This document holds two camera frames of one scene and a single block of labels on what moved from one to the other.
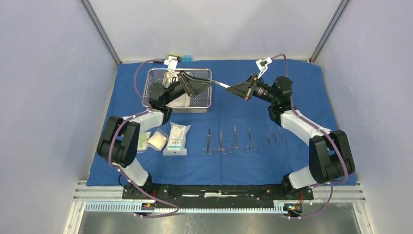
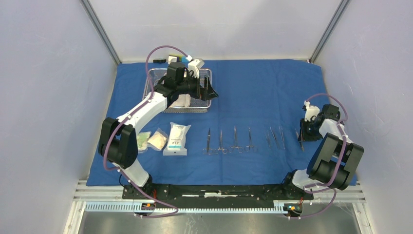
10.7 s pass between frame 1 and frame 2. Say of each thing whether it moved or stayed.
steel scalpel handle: moved
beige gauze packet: stayed
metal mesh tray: stayed
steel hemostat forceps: stayed
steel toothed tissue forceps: stayed
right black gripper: moved
